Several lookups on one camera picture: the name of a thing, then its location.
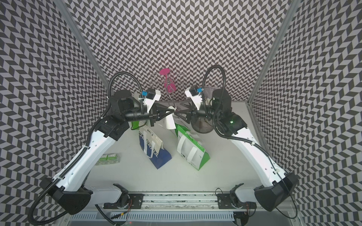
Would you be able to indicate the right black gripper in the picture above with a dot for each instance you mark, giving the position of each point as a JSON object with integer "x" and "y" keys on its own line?
{"x": 189, "y": 114}

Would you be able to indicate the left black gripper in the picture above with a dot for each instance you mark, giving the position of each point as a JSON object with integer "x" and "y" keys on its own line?
{"x": 160, "y": 111}

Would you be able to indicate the blue white paper bag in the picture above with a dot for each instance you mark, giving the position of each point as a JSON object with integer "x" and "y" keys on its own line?
{"x": 152, "y": 146}

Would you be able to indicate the green white bag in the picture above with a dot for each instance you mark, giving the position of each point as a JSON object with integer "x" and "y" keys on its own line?
{"x": 135, "y": 125}
{"x": 190, "y": 147}
{"x": 163, "y": 125}

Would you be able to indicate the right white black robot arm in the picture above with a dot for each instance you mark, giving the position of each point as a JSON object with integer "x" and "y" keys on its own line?
{"x": 276, "y": 184}

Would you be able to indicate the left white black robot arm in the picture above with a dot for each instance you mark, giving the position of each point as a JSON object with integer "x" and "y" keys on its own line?
{"x": 67, "y": 186}

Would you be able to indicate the black mesh trash bin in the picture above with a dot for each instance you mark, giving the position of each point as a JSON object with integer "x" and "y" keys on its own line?
{"x": 204, "y": 126}

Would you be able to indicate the clear plastic bin liner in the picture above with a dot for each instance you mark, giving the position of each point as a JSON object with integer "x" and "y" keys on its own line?
{"x": 208, "y": 91}

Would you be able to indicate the small green white packet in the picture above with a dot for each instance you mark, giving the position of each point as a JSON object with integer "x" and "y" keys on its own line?
{"x": 108, "y": 159}

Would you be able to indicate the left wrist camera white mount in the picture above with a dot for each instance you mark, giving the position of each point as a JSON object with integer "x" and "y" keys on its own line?
{"x": 150, "y": 96}

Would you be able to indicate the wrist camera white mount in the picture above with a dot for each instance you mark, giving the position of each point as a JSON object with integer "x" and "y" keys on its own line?
{"x": 194, "y": 92}
{"x": 150, "y": 96}

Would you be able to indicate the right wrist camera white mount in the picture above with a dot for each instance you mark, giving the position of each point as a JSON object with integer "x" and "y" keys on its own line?
{"x": 194, "y": 92}

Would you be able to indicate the pink top wire stand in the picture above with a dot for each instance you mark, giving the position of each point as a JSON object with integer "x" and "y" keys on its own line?
{"x": 166, "y": 82}

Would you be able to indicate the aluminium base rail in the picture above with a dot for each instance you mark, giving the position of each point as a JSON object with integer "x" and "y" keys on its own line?
{"x": 155, "y": 209}

